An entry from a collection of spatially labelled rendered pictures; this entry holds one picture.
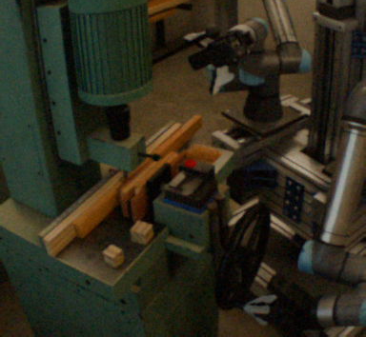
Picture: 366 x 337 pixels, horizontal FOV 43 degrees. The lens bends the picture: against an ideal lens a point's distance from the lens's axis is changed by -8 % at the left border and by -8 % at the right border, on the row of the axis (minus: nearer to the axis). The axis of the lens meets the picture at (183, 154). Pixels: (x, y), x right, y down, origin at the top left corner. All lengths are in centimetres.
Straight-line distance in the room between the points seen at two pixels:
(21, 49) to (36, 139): 25
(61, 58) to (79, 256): 46
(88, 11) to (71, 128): 33
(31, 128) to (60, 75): 18
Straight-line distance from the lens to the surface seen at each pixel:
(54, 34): 113
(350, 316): 102
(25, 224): 144
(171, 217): 117
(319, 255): 108
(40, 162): 131
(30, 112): 124
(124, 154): 119
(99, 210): 121
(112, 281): 107
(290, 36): 148
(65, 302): 147
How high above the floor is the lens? 167
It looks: 32 degrees down
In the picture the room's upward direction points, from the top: 3 degrees counter-clockwise
